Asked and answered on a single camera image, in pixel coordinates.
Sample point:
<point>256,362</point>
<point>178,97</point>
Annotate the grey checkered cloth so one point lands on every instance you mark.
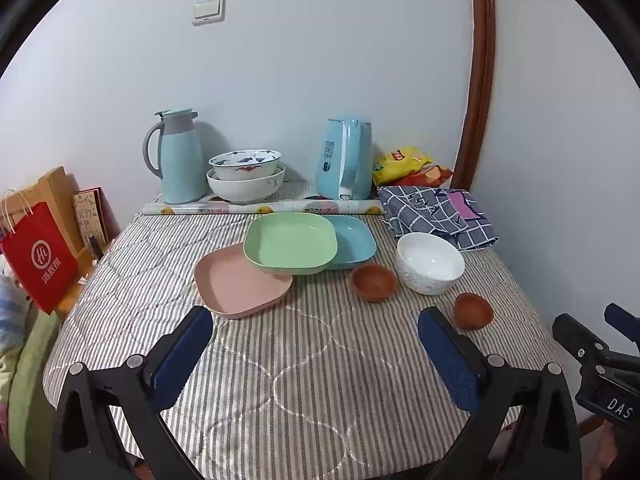
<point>425,210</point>

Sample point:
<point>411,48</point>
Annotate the green blanket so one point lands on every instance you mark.
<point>30,385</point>

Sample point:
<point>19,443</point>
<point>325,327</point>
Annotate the red snack bag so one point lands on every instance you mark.
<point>431,176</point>

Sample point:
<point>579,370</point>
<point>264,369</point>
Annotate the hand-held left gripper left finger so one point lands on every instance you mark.
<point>182,355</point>

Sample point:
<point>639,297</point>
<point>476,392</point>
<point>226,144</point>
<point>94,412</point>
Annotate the yellow snack bag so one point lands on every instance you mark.
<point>400,162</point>

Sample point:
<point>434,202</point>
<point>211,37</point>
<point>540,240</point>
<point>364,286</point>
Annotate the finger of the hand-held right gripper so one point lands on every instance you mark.
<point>575,335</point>
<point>622,321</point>

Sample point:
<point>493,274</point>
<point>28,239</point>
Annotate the white light switch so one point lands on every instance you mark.
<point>209,10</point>

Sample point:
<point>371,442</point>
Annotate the white ceramic bowl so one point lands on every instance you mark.
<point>430,265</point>

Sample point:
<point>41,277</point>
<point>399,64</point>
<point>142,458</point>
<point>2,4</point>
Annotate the pink square plate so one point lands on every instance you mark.
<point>230,280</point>

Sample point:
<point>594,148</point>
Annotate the small brown wooden bowl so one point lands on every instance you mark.
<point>473,312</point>
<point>374,285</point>

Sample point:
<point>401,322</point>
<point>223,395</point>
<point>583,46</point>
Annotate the blue square plate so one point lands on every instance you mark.
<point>352,240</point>

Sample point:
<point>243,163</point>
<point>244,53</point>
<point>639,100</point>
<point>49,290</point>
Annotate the blue and red patterned bowl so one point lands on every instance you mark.
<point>245,164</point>

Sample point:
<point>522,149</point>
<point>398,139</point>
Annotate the green square plate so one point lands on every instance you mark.
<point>287,240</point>

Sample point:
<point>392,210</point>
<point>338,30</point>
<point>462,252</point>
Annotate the brown wooden door frame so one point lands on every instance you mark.
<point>480,85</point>

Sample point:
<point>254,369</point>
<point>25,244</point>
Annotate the red paper bag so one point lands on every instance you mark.
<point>42,260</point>

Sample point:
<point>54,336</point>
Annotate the stacked patterned white bowls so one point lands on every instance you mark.
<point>245,191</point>

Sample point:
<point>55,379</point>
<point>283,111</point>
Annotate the fruit print table mat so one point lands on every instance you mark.
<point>225,208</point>

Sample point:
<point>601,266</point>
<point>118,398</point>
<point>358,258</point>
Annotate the light blue electric kettle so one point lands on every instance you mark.
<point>332,160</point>

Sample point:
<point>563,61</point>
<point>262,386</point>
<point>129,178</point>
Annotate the wooden stool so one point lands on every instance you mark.
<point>85,272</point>

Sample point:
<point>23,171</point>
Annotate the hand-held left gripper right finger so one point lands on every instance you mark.
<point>450,355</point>

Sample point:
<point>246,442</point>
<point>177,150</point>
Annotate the striped quilted blanket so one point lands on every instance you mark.
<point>310,360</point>

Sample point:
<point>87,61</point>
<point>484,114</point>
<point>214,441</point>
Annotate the light blue thermos jug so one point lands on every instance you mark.
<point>182,160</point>

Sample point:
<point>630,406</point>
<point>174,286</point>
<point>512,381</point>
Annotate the brown patterned book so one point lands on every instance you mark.
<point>90,210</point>

